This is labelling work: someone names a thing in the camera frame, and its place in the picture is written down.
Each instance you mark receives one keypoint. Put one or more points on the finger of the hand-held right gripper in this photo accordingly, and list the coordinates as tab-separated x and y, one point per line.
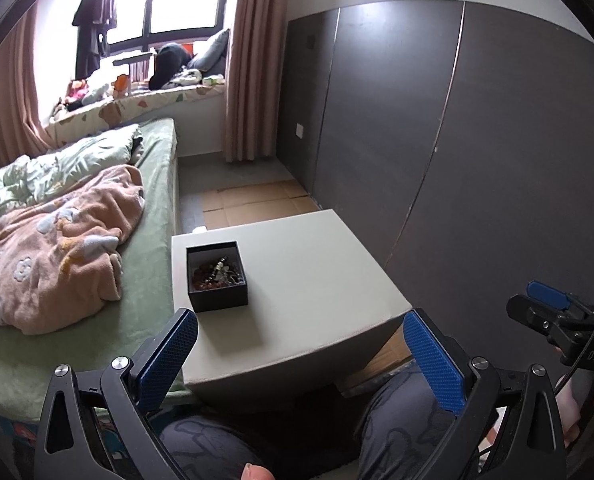
547	292
532	317

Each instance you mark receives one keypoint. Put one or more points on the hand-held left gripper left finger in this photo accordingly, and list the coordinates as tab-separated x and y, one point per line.
167	360

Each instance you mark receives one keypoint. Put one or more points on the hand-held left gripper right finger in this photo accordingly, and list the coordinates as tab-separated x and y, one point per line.
434	365

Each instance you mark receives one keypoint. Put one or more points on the black jewelry box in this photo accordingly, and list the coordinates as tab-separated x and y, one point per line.
217	300

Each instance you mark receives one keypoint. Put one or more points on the person's right hand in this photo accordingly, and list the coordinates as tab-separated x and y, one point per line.
569	410

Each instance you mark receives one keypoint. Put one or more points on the person's left hand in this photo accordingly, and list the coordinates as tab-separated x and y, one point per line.
256	472

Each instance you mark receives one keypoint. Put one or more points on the operator's legs grey trousers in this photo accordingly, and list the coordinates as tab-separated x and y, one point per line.
397	425

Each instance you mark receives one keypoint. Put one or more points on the person's left leg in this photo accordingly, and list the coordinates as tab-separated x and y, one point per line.
212	450

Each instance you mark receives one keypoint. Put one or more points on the pink fleece blanket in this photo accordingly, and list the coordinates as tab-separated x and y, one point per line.
52	260

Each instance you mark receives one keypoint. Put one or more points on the white side table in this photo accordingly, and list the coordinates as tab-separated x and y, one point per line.
302	280

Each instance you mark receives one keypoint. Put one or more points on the bed with green sheet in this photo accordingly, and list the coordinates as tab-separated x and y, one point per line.
152	200

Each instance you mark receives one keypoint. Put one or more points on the flattened cardboard sheets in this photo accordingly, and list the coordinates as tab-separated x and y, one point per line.
257	205

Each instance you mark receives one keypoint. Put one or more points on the colourful printed mat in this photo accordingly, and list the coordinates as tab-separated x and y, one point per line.
2	440

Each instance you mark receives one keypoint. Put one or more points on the pale floral quilt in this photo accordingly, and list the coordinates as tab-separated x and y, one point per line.
62	167

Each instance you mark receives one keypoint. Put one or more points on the floral window seat cushion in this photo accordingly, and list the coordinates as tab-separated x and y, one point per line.
142	107

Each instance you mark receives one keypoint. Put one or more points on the heap of soft toys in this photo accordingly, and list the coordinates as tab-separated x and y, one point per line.
79	95

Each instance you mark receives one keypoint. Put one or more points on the black clothing heap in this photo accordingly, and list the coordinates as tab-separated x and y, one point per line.
169	65

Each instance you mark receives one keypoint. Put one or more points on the small grey stool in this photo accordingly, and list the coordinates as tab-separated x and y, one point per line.
134	62

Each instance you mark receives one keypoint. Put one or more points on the grey pillow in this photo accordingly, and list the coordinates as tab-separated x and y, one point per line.
211	52

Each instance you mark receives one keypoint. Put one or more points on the pink curtain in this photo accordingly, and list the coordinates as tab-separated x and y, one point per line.
254	60
12	90

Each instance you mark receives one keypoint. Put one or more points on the hanging dark clothes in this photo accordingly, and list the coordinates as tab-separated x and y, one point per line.
94	15

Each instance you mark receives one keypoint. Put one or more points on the white wall socket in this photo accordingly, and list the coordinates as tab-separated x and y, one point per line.
299	130

